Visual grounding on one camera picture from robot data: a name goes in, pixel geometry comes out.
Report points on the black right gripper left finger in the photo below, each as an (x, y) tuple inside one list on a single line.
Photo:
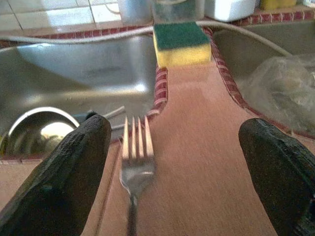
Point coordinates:
[(56, 184)]

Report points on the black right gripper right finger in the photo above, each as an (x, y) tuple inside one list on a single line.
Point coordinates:
[(283, 184)]

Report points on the shallow steel bowl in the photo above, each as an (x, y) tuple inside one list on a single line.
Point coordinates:
[(37, 132)]

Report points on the steel fork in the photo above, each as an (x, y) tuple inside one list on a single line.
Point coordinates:
[(136, 172)]

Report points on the crumpled clear plastic bag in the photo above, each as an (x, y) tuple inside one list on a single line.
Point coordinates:
[(283, 91)]

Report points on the steel sink basin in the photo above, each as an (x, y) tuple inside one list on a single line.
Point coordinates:
[(258, 49), (73, 66)]

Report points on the green yellow sponge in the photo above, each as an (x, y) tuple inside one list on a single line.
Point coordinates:
[(182, 46)]

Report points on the yellow scouring pad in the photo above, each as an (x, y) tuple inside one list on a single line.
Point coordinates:
[(278, 3)]

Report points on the white detergent bottle yellow cap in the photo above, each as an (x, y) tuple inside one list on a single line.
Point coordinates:
[(231, 8)]

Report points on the translucent toothbrush cup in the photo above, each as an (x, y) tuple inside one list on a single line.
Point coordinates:
[(134, 9)]

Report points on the clear plastic container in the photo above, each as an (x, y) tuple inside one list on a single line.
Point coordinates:
[(177, 9)]

